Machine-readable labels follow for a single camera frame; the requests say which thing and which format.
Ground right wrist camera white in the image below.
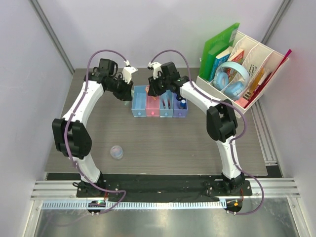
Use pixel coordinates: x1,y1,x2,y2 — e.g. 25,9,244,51
148,62,161,79

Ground pink eraser block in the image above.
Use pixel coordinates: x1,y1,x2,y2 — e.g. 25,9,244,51
235,97,249,108

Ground pink plastic bin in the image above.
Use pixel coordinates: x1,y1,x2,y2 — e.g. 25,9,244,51
146,93,159,117

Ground blue small object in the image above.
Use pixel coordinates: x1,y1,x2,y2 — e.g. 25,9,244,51
178,99,186,110

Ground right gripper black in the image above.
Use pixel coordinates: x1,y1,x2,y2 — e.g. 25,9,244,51
149,73,170,97

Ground yellow booklet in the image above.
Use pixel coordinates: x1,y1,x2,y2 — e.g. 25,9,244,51
249,67,264,93

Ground green plastic folder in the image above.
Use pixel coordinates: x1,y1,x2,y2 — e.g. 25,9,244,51
199,23,240,80

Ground red cover book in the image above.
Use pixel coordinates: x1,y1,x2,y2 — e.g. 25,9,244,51
226,49,244,82

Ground light blue bin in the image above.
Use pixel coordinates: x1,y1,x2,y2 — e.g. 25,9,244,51
159,90,173,118
131,85,147,117

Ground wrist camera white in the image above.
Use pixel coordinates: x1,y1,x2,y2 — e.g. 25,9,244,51
148,62,161,79
122,66,138,84

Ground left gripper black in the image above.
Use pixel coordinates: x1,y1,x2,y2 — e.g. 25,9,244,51
107,75,133,101

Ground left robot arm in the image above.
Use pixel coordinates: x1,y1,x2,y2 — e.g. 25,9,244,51
52,59,138,197

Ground red black stamp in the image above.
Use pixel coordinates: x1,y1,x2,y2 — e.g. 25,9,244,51
176,95,182,102

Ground clear paperclip jar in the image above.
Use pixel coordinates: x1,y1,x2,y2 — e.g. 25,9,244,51
110,145,123,160

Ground red transparent folder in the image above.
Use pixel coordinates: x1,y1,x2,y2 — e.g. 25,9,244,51
246,49,292,107

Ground white slotted cable duct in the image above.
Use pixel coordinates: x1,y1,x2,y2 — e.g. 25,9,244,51
42,199,227,210

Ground light blue front bin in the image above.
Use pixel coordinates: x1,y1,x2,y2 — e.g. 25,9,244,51
131,85,147,117

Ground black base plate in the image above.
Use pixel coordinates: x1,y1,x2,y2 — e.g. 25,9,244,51
73,174,253,203

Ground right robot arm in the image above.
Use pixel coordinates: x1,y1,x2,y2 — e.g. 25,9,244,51
148,62,245,195

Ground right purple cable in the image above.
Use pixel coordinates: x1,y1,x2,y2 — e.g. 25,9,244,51
149,50,265,216

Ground blue headphones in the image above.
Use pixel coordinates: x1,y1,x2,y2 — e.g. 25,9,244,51
212,61,250,100

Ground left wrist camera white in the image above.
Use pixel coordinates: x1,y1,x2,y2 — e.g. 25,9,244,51
122,66,138,84

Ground purple plastic bin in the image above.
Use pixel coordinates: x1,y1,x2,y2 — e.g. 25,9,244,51
172,93,188,118

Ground blue spine book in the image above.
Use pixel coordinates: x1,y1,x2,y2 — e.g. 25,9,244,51
209,46,233,81

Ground white desk file organizer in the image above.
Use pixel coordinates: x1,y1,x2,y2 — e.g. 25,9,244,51
196,31,288,114

